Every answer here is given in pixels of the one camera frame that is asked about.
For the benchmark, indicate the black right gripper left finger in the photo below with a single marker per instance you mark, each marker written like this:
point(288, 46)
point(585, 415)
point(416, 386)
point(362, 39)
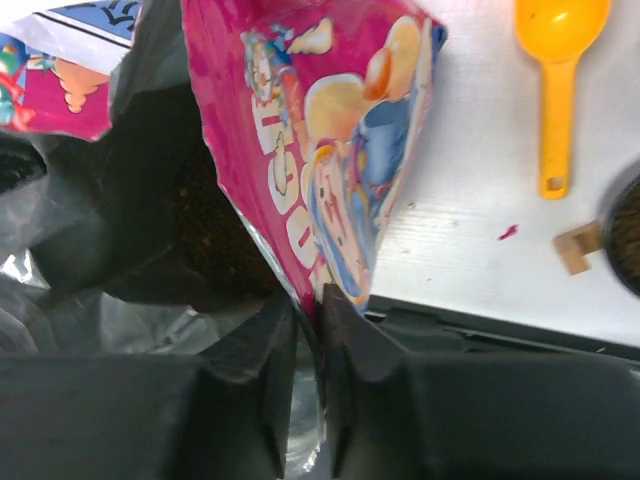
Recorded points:
point(220, 414)

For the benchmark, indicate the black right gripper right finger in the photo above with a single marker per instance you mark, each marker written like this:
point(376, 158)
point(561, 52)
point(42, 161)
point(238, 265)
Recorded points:
point(436, 405)

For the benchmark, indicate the pink pet food bag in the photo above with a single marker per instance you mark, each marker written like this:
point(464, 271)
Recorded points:
point(311, 111)

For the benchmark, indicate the yellow plastic scoop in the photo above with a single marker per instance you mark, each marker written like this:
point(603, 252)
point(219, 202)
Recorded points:
point(556, 34)

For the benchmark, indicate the brown pet food kibble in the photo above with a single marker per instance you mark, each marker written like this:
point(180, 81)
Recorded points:
point(211, 235)

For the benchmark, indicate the pink tape scrap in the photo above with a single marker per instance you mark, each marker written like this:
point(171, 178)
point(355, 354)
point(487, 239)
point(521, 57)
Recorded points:
point(508, 233)

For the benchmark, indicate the black fish print bowl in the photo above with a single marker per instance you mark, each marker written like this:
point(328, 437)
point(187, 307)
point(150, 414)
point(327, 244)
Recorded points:
point(621, 236)

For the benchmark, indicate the black mounting base plate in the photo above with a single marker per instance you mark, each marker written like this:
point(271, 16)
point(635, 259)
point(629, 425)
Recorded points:
point(417, 318)

